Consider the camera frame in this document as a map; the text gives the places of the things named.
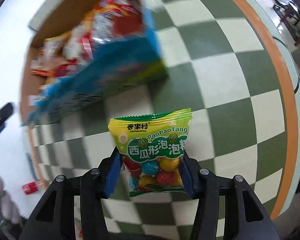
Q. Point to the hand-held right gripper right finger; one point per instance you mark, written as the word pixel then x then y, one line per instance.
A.
pixel 187 177

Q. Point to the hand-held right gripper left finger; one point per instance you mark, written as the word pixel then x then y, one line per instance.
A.
pixel 112 177

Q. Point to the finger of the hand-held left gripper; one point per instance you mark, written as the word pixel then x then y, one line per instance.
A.
pixel 2 113

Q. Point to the green candy packet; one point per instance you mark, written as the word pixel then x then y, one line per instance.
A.
pixel 150 135

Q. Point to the cardboard box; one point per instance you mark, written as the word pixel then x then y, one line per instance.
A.
pixel 120 65

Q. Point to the person's left hand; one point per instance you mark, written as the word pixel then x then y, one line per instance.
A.
pixel 5 200

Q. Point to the small red packet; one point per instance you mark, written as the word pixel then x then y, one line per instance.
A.
pixel 31 188

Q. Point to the green checkered mat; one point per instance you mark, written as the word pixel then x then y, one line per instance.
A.
pixel 227 92

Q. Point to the grey box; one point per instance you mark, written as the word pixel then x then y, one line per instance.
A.
pixel 47 10

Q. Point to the pile of snack packets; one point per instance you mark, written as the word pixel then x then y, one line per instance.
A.
pixel 105 22

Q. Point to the dark chair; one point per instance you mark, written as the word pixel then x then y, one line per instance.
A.
pixel 287 12

